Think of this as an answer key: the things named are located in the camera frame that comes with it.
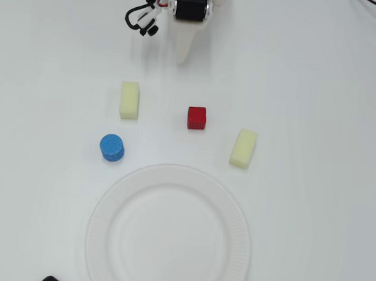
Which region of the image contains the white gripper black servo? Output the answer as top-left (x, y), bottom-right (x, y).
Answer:
top-left (163, 0), bottom-right (217, 68)

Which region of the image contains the red cube block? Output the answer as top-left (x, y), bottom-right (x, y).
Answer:
top-left (186, 105), bottom-right (208, 132)

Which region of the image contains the pale yellow foam block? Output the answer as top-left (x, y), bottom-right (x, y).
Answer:
top-left (118, 80), bottom-right (143, 122)
top-left (227, 127), bottom-right (259, 171)

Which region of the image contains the blue cylinder block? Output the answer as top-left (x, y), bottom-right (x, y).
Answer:
top-left (97, 132), bottom-right (127, 164)

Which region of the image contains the white paper plate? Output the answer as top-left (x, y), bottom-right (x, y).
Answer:
top-left (81, 157), bottom-right (258, 281)

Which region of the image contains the small black white wrist camera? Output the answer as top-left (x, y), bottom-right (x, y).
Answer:
top-left (135, 4), bottom-right (164, 38)

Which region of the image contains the black camera cable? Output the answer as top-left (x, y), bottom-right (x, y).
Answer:
top-left (123, 0), bottom-right (156, 32)

